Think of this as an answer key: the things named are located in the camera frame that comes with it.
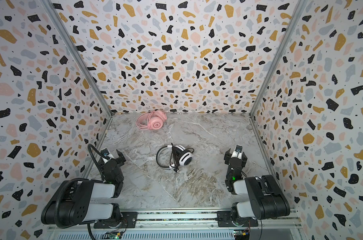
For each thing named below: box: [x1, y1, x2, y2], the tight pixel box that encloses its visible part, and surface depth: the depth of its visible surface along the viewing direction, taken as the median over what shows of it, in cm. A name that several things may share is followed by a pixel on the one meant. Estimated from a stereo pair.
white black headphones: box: [156, 142, 195, 173], surface depth 93 cm
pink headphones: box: [135, 110, 167, 130], surface depth 112 cm
